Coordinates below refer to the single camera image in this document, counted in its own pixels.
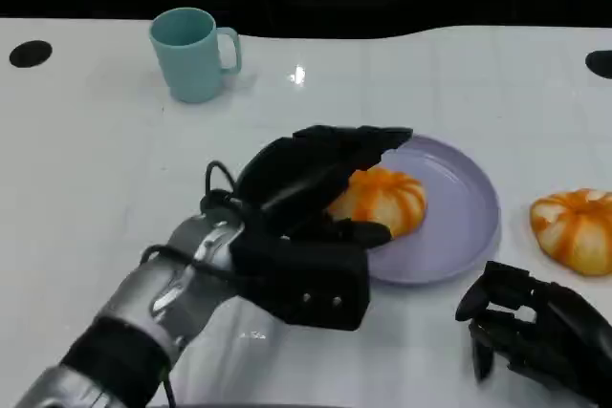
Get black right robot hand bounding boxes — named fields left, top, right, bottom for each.
left=454, top=259, right=612, bottom=405

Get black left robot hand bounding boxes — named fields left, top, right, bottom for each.
left=236, top=124, right=415, bottom=250

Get orange white toy bread roll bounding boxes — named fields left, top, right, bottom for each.
left=529, top=187, right=612, bottom=278
left=325, top=167, right=427, bottom=239

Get lilac plate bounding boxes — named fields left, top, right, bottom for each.
left=353, top=134, right=502, bottom=287

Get pale green mug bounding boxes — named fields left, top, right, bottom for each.
left=148, top=7, right=243, bottom=104

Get black round table grommet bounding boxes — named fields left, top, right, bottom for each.
left=9, top=39, right=54, bottom=69
left=584, top=50, right=612, bottom=79

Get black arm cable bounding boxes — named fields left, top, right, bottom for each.
left=139, top=244, right=250, bottom=285
left=199, top=161, right=250, bottom=223

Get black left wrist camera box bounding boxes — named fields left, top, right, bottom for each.
left=229, top=229, right=372, bottom=333

